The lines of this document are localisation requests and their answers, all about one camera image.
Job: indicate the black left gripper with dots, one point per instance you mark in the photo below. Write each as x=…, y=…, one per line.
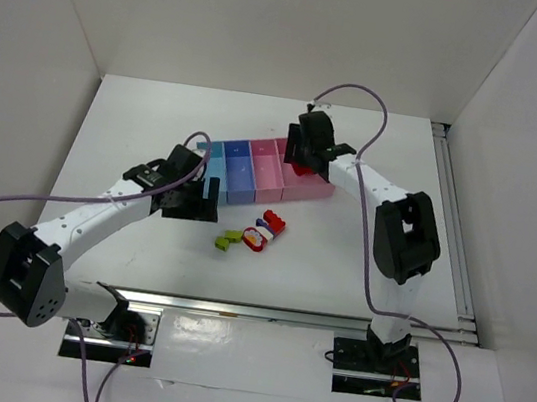
x=192, y=206

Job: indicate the large pink plastic bin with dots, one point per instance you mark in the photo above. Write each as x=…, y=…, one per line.
x=297, y=187

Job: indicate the lime green lego brick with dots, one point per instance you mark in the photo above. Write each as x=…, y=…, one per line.
x=223, y=243
x=233, y=235

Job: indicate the red stepped lego brick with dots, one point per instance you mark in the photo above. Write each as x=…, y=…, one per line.
x=276, y=224

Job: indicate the white lego brick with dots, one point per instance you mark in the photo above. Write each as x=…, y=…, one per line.
x=272, y=234

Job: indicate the aluminium rail right side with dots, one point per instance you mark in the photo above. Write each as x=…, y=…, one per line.
x=466, y=319

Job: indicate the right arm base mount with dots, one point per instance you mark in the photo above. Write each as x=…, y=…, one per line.
x=354, y=373

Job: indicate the dark blue plastic bin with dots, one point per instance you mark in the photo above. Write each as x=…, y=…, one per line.
x=239, y=172

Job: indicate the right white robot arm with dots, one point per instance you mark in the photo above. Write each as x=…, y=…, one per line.
x=400, y=236

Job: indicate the aluminium rail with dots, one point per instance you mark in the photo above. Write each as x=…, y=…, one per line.
x=466, y=319
x=242, y=310

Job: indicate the aluminium rail front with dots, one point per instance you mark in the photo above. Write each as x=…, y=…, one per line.
x=242, y=310

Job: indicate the dark blue lego plate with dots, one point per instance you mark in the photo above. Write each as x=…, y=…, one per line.
x=261, y=222

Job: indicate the lime green lego brick front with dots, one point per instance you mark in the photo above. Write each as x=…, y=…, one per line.
x=223, y=243

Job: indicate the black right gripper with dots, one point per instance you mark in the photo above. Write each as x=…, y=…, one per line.
x=299, y=150

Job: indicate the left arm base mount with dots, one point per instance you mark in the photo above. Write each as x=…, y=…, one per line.
x=132, y=337

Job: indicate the small pink plastic bin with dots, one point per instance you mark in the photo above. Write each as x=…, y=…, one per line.
x=267, y=171

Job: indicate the light blue plastic bin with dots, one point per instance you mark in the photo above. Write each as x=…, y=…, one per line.
x=216, y=168

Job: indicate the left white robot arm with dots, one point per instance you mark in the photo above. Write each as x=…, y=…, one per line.
x=34, y=260

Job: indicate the red flower printed lego piece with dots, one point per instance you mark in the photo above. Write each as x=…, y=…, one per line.
x=254, y=239

